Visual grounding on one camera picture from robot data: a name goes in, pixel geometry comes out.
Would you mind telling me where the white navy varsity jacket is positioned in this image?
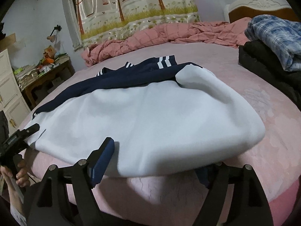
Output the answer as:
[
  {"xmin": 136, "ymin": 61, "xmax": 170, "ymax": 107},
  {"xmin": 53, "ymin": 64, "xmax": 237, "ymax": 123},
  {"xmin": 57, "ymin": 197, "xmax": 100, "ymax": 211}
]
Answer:
[{"xmin": 26, "ymin": 56, "xmax": 265, "ymax": 177}]

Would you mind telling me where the person's left hand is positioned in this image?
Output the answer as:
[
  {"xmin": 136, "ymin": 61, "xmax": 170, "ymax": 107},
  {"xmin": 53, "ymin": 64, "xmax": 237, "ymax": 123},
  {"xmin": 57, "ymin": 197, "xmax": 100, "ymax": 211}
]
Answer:
[{"xmin": 1, "ymin": 159, "xmax": 30, "ymax": 189}]

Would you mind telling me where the white cabinet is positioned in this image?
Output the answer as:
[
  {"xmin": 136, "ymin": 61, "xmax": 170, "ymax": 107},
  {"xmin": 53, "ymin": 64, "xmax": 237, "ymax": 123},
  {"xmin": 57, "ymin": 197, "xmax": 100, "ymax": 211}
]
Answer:
[{"xmin": 0, "ymin": 49, "xmax": 30, "ymax": 134}]

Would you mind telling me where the dark wooden side table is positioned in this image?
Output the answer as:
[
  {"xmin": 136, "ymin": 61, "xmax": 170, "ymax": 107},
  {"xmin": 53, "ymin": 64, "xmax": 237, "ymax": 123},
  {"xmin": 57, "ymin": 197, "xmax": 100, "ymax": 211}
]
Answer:
[{"xmin": 21, "ymin": 59, "xmax": 75, "ymax": 110}]

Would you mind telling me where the pink bed sheet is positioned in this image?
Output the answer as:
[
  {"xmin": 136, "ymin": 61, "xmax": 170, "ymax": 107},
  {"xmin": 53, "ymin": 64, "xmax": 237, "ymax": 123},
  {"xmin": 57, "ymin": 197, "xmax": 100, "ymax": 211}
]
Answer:
[{"xmin": 26, "ymin": 43, "xmax": 300, "ymax": 225}]

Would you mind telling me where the stack of papers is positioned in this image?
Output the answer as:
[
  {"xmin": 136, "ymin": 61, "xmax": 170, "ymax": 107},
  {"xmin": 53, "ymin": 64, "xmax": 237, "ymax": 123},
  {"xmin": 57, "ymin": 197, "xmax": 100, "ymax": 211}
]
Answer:
[{"xmin": 13, "ymin": 65, "xmax": 39, "ymax": 91}]

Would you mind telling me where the orange toy clutter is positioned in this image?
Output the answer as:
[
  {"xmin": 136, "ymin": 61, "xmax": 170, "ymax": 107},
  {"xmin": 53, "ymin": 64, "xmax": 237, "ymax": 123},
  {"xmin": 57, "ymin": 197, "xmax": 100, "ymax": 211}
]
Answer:
[{"xmin": 36, "ymin": 45, "xmax": 70, "ymax": 74}]

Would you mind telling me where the black fuzzy garment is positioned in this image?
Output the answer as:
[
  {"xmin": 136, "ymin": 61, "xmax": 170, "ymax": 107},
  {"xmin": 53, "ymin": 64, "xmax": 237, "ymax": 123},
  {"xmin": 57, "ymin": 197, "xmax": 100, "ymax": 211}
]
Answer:
[{"xmin": 238, "ymin": 40, "xmax": 300, "ymax": 109}]

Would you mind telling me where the tree print curtain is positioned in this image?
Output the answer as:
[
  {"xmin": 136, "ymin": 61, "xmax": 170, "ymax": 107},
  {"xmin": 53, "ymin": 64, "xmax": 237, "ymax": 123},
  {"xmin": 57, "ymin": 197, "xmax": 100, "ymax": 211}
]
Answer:
[{"xmin": 69, "ymin": 0, "xmax": 200, "ymax": 45}]

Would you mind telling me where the pink plaid quilt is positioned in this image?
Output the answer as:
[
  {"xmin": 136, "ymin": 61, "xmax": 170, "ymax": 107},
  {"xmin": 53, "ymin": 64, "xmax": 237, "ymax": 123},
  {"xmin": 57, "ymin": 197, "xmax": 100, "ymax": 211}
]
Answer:
[{"xmin": 81, "ymin": 17, "xmax": 251, "ymax": 67}]

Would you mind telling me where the blue plaid garment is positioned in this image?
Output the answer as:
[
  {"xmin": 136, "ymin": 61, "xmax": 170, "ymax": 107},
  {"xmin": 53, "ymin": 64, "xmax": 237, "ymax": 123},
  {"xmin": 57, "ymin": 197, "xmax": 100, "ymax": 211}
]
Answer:
[{"xmin": 244, "ymin": 14, "xmax": 300, "ymax": 72}]

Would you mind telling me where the white wooden headboard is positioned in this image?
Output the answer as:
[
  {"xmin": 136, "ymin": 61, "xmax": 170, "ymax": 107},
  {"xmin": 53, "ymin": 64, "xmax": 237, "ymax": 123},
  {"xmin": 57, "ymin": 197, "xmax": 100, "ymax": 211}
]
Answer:
[{"xmin": 224, "ymin": 0, "xmax": 300, "ymax": 22}]

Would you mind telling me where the wall mounted desk lamp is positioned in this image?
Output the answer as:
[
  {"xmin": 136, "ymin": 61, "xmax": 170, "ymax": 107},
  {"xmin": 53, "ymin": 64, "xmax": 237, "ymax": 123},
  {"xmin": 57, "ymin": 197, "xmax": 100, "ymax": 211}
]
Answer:
[{"xmin": 47, "ymin": 25, "xmax": 62, "ymax": 43}]

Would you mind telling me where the window frame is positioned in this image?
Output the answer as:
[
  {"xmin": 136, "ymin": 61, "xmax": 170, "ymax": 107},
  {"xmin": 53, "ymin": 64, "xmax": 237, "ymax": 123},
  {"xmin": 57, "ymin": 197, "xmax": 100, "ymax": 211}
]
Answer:
[{"xmin": 62, "ymin": 0, "xmax": 82, "ymax": 52}]

